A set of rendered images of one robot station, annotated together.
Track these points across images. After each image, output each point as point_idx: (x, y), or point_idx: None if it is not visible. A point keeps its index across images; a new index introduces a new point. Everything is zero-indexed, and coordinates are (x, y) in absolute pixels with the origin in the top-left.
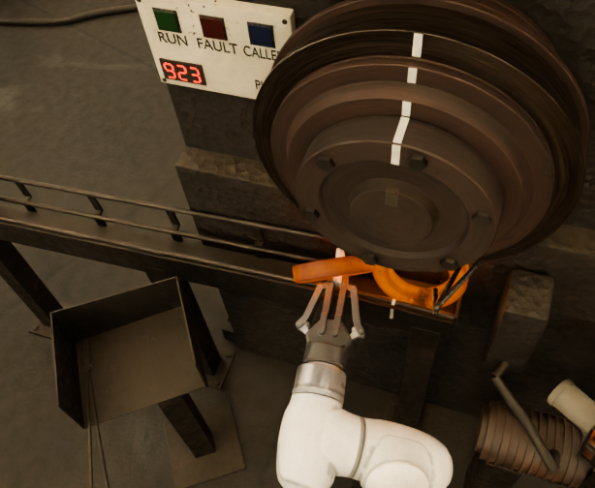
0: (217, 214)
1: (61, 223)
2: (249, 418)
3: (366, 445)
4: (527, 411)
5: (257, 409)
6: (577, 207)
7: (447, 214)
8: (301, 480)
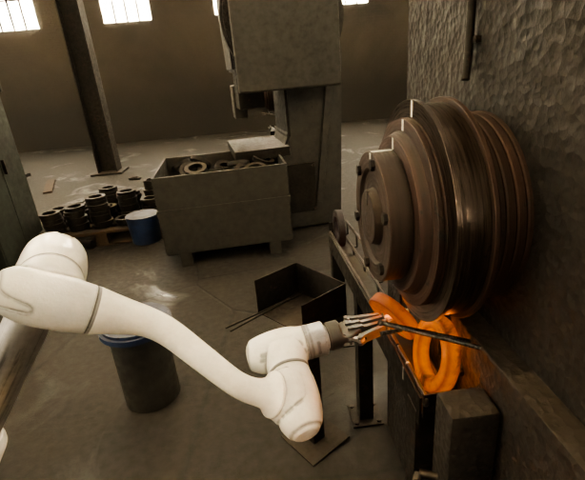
0: None
1: (354, 262)
2: (346, 452)
3: (286, 364)
4: None
5: (355, 454)
6: (542, 353)
7: None
8: (250, 344)
